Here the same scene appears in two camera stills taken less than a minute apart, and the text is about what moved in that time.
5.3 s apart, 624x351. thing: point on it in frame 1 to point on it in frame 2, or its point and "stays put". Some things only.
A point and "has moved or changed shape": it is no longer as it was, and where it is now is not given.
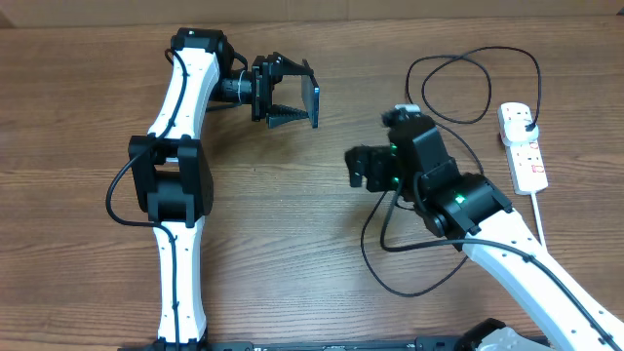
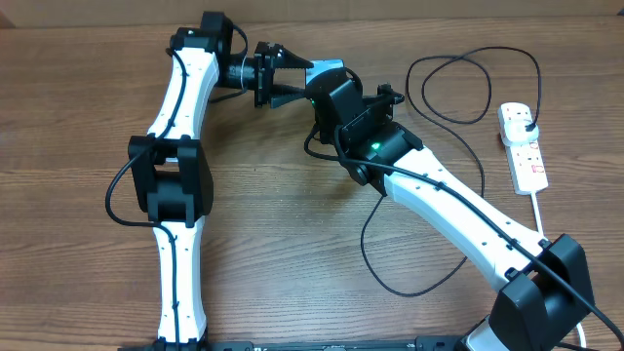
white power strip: [526, 161] stays put
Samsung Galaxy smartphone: [311, 97] has moved or changed shape
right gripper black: [372, 159] to [352, 88]
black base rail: [420, 343] stays put
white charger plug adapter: [515, 133] stays put
